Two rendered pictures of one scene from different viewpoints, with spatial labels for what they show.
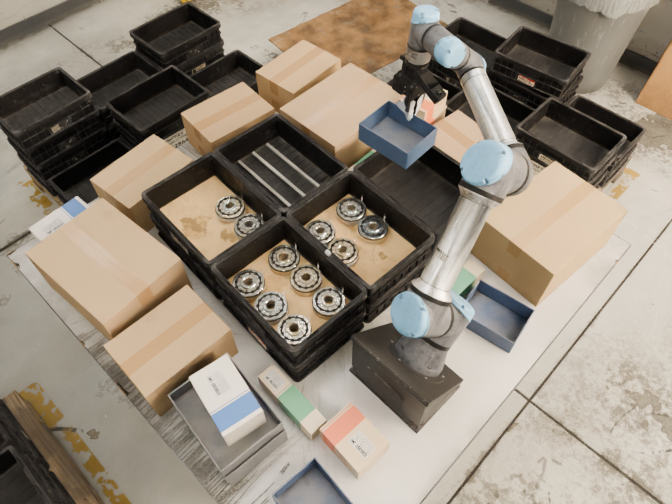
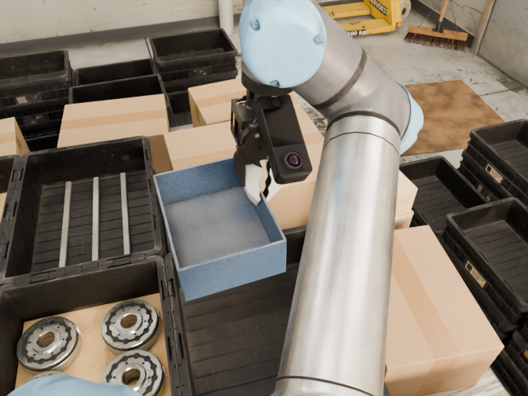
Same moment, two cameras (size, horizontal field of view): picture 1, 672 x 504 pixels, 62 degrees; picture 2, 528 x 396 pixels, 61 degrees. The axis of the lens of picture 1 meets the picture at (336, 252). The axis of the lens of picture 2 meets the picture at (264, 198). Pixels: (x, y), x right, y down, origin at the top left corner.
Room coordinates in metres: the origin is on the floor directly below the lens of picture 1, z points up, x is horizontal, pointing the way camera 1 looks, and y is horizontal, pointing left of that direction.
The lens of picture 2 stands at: (0.97, -0.48, 1.60)
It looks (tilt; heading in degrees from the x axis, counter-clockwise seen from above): 44 degrees down; 28
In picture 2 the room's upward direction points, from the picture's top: straight up
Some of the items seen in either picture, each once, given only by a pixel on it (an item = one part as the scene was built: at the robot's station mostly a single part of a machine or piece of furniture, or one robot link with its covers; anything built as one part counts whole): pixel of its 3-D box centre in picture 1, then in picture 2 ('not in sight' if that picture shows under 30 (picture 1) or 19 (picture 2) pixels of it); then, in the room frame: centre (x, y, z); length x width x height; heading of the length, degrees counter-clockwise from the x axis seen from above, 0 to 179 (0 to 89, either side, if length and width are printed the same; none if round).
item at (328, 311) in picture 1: (328, 300); not in sight; (0.87, 0.02, 0.86); 0.10 x 0.10 x 0.01
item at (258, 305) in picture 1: (270, 305); not in sight; (0.86, 0.20, 0.86); 0.10 x 0.10 x 0.01
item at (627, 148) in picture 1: (589, 141); not in sight; (2.19, -1.35, 0.26); 0.40 x 0.30 x 0.23; 46
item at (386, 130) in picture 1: (397, 133); (216, 221); (1.34, -0.20, 1.10); 0.20 x 0.15 x 0.07; 47
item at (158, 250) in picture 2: (280, 161); (86, 200); (1.41, 0.19, 0.92); 0.40 x 0.30 x 0.02; 43
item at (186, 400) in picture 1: (225, 411); not in sight; (0.54, 0.31, 0.82); 0.27 x 0.20 x 0.05; 40
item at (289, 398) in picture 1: (292, 401); not in sight; (0.60, 0.13, 0.73); 0.24 x 0.06 x 0.06; 43
